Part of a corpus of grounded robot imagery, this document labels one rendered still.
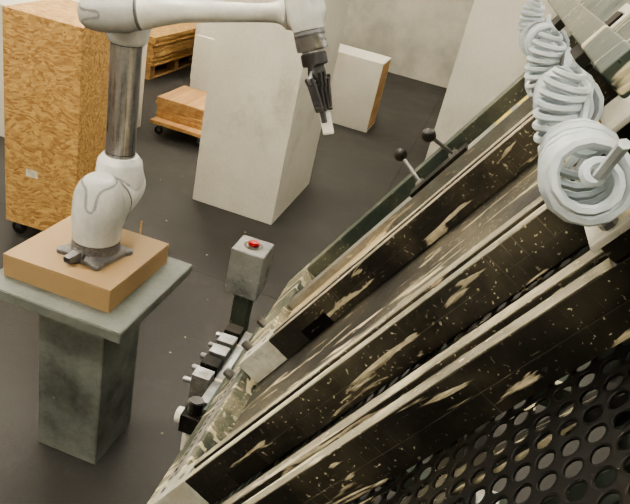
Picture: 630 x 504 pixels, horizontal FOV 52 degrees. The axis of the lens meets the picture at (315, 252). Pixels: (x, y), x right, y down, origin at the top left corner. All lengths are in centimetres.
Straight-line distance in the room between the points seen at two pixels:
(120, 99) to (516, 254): 161
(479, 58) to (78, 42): 316
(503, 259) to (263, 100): 346
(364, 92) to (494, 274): 599
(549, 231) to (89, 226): 159
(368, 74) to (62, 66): 391
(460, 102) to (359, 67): 161
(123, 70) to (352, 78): 481
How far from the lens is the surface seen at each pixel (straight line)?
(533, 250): 90
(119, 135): 228
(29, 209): 393
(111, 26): 204
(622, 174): 49
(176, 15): 199
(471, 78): 548
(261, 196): 445
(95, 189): 215
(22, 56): 364
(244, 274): 225
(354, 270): 149
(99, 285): 213
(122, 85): 223
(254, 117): 431
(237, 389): 169
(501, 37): 543
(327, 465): 82
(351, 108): 691
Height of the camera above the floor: 201
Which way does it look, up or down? 28 degrees down
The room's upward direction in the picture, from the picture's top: 14 degrees clockwise
